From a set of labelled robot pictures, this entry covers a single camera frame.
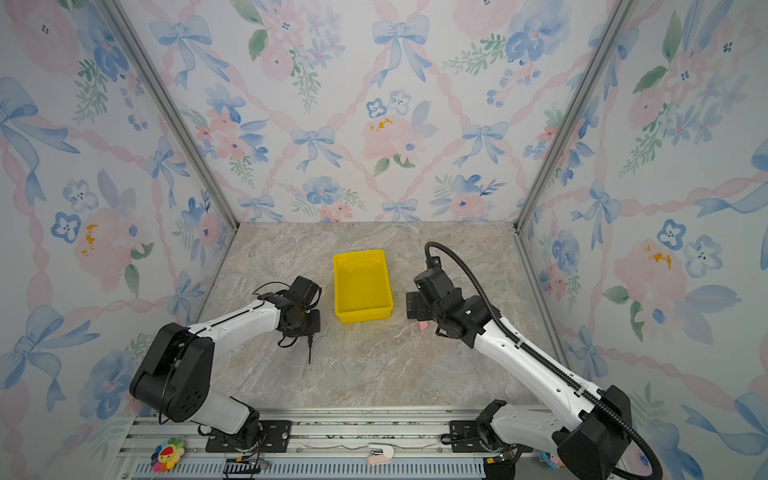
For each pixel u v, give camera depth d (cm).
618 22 70
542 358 44
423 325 91
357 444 74
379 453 71
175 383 44
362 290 100
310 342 88
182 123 90
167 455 70
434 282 56
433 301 58
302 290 74
